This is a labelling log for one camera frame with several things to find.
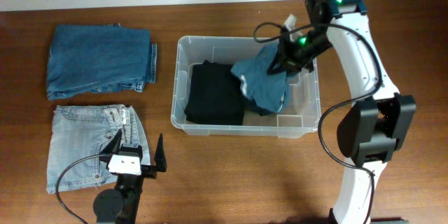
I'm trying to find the large black garment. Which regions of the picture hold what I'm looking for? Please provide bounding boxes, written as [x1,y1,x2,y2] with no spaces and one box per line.
[184,60,244,125]

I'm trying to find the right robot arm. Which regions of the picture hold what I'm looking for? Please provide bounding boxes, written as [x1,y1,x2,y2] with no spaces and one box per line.
[267,0,417,224]

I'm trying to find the small dark garment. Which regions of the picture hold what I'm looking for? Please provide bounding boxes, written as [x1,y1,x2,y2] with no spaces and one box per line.
[244,99,274,116]

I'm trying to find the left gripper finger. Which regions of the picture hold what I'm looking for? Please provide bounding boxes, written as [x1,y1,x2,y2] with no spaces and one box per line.
[100,129,123,155]
[154,133,167,172]

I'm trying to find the right white camera box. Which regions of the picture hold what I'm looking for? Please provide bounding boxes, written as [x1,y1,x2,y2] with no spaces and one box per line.
[283,14,303,42]

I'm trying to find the left black cable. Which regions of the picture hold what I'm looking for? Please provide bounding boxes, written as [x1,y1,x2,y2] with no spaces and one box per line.
[55,153,110,224]

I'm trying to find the light blue jeans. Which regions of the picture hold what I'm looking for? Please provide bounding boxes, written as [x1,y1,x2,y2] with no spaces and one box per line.
[46,104,151,194]

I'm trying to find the dark blue jeans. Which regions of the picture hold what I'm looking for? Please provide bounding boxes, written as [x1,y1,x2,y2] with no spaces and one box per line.
[46,24,158,101]

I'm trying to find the left white camera box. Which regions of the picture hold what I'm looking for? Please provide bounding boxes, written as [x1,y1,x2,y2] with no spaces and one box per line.
[107,155,141,176]

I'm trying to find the clear plastic storage bin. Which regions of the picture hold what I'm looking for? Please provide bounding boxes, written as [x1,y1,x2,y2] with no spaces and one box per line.
[171,36,321,139]

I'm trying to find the blue shirt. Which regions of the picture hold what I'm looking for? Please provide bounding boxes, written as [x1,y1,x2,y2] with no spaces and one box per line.
[231,43,290,113]

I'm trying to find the white camera box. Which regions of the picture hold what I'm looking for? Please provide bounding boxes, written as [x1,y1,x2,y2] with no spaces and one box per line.
[107,155,141,176]
[283,14,303,42]

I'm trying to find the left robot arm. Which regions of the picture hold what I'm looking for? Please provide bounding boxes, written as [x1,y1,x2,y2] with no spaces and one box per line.
[93,130,167,223]

